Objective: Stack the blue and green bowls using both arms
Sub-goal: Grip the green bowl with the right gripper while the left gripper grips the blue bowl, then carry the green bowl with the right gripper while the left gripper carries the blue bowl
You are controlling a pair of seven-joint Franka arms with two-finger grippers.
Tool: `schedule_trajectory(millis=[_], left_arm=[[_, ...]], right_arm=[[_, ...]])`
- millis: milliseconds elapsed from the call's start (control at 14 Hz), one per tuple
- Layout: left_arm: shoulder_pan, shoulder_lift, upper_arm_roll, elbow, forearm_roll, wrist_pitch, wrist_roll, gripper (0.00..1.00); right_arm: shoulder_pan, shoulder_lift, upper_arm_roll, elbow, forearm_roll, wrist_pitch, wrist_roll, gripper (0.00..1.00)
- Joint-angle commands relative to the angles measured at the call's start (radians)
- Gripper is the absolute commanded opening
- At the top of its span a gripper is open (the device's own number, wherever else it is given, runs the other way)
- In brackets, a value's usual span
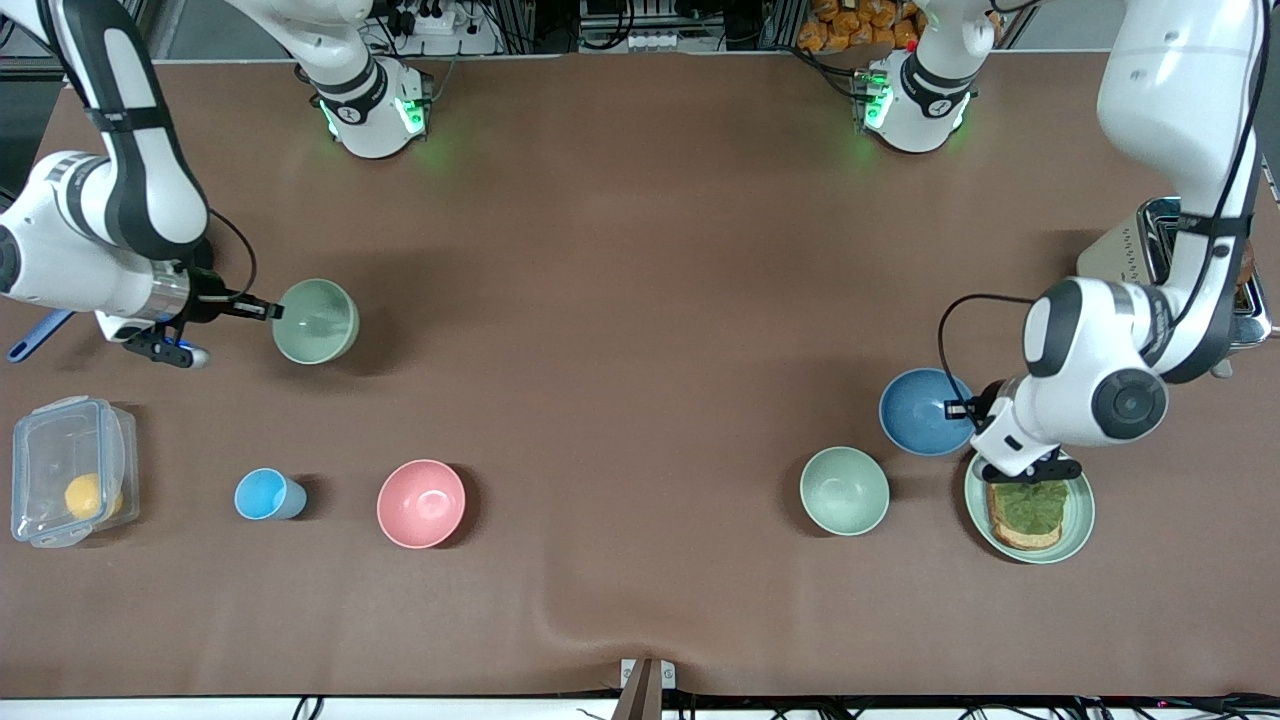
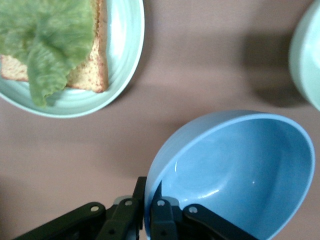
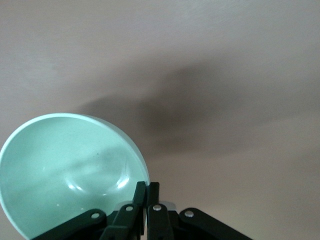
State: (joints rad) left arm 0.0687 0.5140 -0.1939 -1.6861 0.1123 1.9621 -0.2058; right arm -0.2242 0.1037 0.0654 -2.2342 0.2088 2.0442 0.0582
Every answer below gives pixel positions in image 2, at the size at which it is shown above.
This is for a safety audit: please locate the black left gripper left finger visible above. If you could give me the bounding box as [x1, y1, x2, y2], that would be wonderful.
[12, 176, 148, 240]

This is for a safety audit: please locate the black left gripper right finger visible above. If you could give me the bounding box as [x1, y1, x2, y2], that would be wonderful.
[149, 181, 253, 240]

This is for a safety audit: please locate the blue bowl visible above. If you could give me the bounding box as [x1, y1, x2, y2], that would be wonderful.
[144, 109, 316, 240]

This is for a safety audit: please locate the light green bowl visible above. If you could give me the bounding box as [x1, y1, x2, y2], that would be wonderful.
[288, 0, 320, 113]

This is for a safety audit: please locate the brown bread slice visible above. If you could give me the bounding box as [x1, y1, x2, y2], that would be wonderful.
[0, 0, 110, 94]

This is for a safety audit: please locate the brown table cloth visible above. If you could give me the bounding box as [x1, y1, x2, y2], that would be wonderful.
[0, 0, 320, 240]

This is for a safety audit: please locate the light green plate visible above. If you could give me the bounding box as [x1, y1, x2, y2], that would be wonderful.
[0, 0, 146, 119]

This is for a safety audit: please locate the green lettuce leaf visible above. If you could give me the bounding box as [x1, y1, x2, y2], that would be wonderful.
[0, 0, 97, 109]

